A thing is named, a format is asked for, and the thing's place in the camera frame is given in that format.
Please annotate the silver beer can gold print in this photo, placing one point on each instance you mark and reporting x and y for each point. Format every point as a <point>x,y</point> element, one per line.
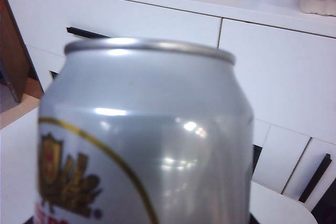
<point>157,129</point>

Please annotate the white cabinet drawer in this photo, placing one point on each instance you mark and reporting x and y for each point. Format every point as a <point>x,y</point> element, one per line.
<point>288,77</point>
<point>131,19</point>

